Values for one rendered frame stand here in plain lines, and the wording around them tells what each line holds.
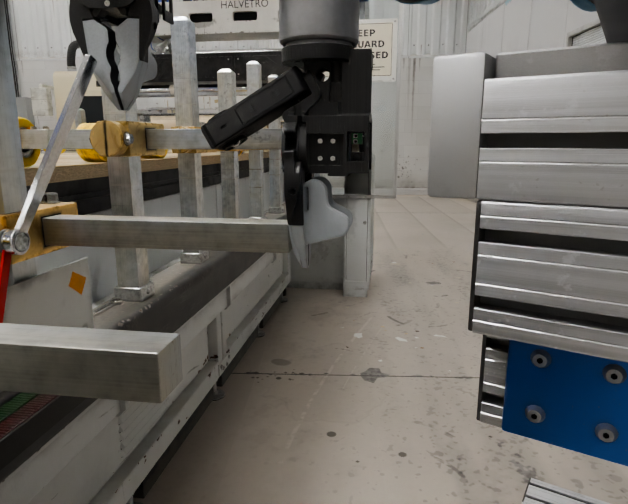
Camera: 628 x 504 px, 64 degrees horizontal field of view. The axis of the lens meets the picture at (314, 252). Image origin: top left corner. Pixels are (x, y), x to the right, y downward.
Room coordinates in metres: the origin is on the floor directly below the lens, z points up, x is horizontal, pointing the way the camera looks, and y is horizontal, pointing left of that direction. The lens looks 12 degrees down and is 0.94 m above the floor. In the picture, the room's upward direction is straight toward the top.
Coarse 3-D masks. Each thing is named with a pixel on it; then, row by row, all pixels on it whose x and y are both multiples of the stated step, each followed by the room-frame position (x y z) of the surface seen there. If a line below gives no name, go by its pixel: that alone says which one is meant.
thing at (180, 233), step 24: (72, 216) 0.55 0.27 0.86; (96, 216) 0.55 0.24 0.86; (120, 216) 0.55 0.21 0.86; (144, 216) 0.55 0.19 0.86; (48, 240) 0.53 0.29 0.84; (72, 240) 0.53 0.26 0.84; (96, 240) 0.53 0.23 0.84; (120, 240) 0.52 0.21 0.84; (144, 240) 0.52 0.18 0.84; (168, 240) 0.51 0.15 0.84; (192, 240) 0.51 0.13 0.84; (216, 240) 0.51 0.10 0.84; (240, 240) 0.50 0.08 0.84; (264, 240) 0.50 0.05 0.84; (288, 240) 0.49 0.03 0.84
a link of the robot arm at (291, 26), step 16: (288, 0) 0.48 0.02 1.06; (304, 0) 0.47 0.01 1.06; (320, 0) 0.47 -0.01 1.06; (336, 0) 0.47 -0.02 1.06; (352, 0) 0.48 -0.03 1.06; (288, 16) 0.48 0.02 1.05; (304, 16) 0.47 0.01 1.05; (320, 16) 0.47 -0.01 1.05; (336, 16) 0.47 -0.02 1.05; (352, 16) 0.48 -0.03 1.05; (288, 32) 0.48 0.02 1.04; (304, 32) 0.47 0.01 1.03; (320, 32) 0.47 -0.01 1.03; (336, 32) 0.47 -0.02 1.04; (352, 32) 0.48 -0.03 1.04
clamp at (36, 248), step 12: (48, 204) 0.57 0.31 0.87; (60, 204) 0.57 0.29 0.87; (72, 204) 0.59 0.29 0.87; (0, 216) 0.49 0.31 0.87; (12, 216) 0.49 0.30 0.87; (36, 216) 0.53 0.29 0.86; (48, 216) 0.55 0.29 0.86; (0, 228) 0.48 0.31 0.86; (36, 228) 0.53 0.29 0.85; (36, 240) 0.52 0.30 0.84; (0, 252) 0.48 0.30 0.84; (36, 252) 0.52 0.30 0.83; (48, 252) 0.54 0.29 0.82
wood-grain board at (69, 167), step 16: (64, 160) 1.17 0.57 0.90; (80, 160) 1.17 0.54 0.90; (144, 160) 1.20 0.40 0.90; (160, 160) 1.28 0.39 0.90; (176, 160) 1.38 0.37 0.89; (208, 160) 1.62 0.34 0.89; (240, 160) 1.96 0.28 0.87; (32, 176) 0.82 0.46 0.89; (64, 176) 0.90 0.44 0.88; (80, 176) 0.95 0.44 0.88; (96, 176) 1.00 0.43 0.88
